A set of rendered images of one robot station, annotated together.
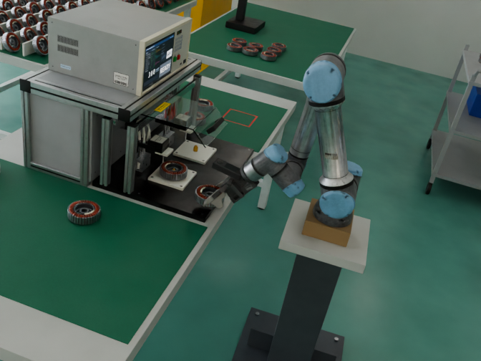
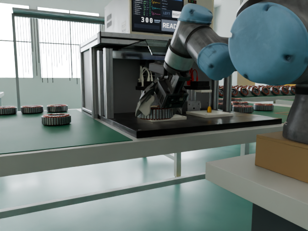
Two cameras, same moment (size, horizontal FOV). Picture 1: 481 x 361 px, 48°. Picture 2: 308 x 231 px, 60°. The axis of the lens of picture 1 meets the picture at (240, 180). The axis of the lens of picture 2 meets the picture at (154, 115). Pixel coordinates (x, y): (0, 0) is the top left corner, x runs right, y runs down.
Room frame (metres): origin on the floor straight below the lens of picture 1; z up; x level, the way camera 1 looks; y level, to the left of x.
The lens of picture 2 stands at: (1.17, -0.56, 0.92)
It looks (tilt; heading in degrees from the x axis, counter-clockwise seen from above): 7 degrees down; 52
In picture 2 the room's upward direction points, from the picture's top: straight up
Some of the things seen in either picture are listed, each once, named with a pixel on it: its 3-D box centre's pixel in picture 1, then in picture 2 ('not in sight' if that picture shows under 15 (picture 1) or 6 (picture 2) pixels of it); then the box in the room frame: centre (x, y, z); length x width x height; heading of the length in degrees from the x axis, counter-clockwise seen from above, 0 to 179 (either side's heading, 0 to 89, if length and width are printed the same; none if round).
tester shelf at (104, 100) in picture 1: (120, 73); (153, 47); (2.05, 0.56, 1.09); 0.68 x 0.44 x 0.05; 168
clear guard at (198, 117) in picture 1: (178, 117); (162, 52); (1.87, 0.28, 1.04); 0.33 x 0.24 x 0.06; 78
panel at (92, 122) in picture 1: (132, 116); (159, 81); (2.03, 0.50, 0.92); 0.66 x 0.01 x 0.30; 168
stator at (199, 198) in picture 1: (210, 195); (155, 112); (1.70, 0.10, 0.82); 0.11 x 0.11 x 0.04
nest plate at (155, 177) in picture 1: (172, 175); (161, 116); (1.86, 0.27, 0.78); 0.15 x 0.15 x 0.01; 78
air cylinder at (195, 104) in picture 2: (165, 138); (191, 106); (2.13, 0.36, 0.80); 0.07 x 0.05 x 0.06; 168
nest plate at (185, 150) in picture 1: (195, 152); (209, 113); (2.10, 0.22, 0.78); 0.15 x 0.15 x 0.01; 78
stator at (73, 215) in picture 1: (84, 212); (56, 119); (1.52, 0.52, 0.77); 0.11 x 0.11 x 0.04
